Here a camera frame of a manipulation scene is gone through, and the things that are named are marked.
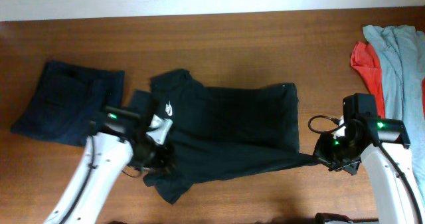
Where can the red t-shirt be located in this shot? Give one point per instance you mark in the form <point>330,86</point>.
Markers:
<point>366,62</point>

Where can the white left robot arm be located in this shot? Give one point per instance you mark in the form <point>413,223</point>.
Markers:
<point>118,138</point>

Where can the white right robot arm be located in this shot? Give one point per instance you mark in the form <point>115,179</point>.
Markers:
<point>383,148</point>

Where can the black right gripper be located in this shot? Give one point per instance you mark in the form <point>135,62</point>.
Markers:
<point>321,153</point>

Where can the grey t-shirt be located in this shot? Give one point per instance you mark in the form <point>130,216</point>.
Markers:
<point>401,54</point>

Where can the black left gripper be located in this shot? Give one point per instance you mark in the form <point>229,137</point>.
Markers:
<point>161,160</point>

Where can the black Nike t-shirt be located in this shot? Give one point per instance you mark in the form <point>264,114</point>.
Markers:
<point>220,133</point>

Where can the folded navy blue garment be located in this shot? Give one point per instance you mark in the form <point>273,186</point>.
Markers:
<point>66,99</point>

